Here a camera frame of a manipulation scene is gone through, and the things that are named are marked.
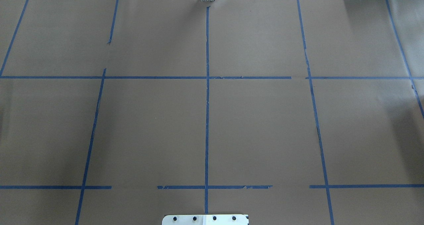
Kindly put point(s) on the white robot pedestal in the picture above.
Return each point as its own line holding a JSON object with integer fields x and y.
{"x": 206, "y": 219}

